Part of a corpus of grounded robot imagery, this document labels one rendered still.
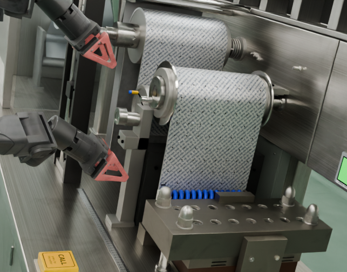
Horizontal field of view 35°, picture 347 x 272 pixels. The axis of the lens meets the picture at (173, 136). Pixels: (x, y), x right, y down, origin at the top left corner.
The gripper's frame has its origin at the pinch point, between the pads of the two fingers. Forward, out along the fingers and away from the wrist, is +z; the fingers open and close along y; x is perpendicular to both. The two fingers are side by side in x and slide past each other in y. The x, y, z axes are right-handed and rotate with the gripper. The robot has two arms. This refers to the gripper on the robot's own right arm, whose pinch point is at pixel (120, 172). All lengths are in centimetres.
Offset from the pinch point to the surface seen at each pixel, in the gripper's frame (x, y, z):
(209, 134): 18.7, 0.2, 12.4
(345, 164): 31.5, 22.5, 29.4
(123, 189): -4.6, -8.4, 8.3
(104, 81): 10, -75, 14
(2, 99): -20, -102, -4
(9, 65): -8, -102, -9
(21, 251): -25.9, 1.6, -8.0
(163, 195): 2.3, 8.0, 7.5
